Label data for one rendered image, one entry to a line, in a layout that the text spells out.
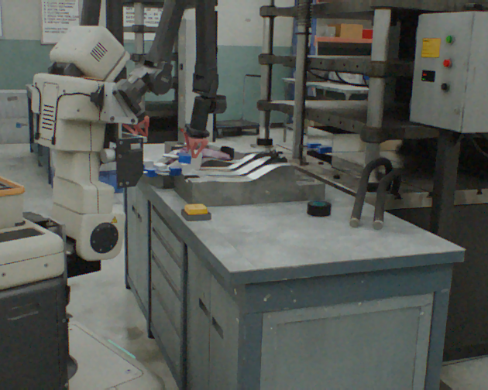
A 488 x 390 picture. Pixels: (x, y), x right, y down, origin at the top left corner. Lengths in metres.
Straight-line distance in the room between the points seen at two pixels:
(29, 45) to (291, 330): 7.92
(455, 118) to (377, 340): 0.85
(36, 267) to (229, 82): 8.37
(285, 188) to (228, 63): 7.80
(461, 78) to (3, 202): 1.51
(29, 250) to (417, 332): 1.12
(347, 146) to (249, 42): 7.25
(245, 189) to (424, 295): 0.71
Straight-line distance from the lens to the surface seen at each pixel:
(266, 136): 3.61
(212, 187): 2.19
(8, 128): 8.73
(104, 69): 2.05
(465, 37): 2.31
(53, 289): 1.90
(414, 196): 2.66
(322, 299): 1.75
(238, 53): 10.07
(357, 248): 1.83
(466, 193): 2.80
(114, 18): 2.41
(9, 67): 9.33
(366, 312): 1.85
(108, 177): 5.81
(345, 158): 2.99
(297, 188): 2.31
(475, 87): 2.34
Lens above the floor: 1.35
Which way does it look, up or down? 13 degrees down
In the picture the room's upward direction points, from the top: 2 degrees clockwise
